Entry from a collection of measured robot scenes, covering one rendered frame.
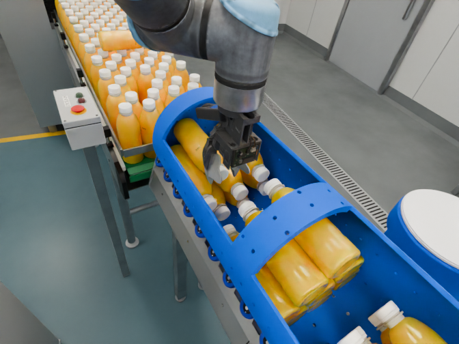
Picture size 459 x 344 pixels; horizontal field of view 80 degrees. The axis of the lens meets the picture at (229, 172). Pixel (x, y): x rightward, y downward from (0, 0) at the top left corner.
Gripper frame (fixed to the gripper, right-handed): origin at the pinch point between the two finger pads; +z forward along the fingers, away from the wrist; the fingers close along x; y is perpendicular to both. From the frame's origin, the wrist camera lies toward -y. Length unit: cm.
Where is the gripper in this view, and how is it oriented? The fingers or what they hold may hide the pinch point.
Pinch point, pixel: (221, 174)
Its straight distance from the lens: 65.2
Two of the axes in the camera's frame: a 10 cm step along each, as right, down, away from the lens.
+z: -1.1, 7.3, 6.7
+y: 5.1, 6.2, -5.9
